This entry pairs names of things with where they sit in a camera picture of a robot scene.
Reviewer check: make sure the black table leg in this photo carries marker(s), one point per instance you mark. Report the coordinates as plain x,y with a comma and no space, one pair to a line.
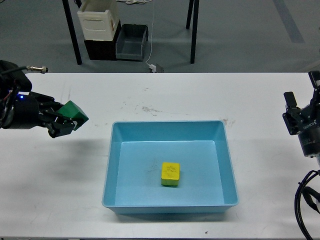
192,21
72,31

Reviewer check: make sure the black table leg right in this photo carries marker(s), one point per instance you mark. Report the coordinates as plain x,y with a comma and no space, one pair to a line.
192,21

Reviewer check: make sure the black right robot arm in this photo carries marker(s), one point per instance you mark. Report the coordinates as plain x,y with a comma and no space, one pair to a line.
310,196

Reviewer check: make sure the black table leg left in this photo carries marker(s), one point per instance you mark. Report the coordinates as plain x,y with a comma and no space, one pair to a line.
72,31

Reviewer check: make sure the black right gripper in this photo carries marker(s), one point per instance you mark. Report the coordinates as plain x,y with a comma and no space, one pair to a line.
308,131

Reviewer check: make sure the yellow block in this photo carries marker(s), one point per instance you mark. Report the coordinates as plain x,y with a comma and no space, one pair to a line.
170,174

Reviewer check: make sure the green block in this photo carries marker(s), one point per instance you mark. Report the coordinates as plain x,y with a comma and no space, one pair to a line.
72,111

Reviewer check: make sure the grey storage bin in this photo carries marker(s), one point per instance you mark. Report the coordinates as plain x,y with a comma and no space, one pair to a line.
131,42

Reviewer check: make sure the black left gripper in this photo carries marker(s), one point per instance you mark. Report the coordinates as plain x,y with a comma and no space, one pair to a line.
25,111

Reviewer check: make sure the cream plastic container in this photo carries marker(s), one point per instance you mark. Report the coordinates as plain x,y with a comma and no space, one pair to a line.
99,19

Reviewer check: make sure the black crate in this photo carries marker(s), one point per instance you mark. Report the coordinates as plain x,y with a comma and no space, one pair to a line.
103,50

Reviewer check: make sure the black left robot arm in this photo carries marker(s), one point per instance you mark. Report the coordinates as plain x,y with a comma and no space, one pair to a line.
13,81

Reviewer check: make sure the blue plastic box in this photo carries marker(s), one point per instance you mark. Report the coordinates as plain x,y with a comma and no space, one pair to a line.
137,151

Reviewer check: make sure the white power adapter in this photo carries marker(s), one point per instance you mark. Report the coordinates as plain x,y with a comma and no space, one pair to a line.
152,68

